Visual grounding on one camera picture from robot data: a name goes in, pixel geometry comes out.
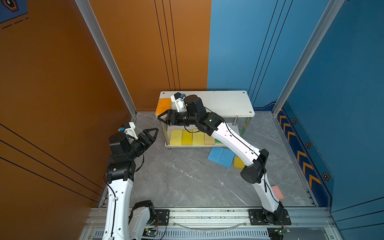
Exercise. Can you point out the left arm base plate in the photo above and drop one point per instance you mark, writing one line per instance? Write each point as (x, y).
(157, 217)

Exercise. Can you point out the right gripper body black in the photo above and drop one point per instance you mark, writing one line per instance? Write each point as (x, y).
(180, 118)

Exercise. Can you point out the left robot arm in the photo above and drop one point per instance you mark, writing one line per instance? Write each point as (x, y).
(122, 223)

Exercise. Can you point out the right aluminium corner post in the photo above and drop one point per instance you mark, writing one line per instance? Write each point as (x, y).
(317, 36)

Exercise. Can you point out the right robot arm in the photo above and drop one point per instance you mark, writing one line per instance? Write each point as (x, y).
(255, 173)

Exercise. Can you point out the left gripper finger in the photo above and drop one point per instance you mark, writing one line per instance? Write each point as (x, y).
(149, 139)
(151, 131)

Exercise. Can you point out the left circuit board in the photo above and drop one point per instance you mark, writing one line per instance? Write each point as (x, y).
(150, 234)

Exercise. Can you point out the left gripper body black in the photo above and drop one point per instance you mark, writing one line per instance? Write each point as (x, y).
(137, 146)

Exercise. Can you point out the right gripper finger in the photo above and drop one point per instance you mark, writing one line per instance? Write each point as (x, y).
(164, 114)
(165, 121)

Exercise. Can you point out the circuit board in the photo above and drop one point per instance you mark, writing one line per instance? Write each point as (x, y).
(277, 233)
(150, 234)

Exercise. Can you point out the blue sponge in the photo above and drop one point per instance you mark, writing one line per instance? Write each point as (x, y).
(226, 158)
(215, 155)

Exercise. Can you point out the blue sponge right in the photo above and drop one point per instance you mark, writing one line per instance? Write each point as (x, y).
(226, 158)

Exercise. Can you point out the right circuit board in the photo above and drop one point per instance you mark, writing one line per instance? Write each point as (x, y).
(277, 233)

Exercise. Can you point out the left aluminium corner post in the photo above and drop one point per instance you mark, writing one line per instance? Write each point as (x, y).
(101, 42)

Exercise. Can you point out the bright yellow foam sponge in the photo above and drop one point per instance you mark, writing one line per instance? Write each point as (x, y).
(187, 138)

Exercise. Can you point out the aluminium corner post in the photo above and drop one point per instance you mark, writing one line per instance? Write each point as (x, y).
(101, 42)
(317, 36)

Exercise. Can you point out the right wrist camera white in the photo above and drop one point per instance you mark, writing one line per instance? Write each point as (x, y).
(178, 100)

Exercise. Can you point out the yellow porous sponge large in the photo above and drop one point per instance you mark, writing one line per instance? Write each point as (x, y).
(176, 137)

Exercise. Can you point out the pink sponge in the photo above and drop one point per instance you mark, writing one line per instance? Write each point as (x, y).
(278, 193)

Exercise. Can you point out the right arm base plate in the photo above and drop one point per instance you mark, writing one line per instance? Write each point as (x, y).
(258, 218)

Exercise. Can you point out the aluminium front rail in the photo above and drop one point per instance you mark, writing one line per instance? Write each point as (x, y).
(226, 224)

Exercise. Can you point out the blue sponge left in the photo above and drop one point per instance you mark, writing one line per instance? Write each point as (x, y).
(215, 155)

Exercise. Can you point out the orange sponge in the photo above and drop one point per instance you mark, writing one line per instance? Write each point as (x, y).
(163, 105)

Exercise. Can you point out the pale yellow sponge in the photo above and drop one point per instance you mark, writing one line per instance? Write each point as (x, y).
(209, 140)

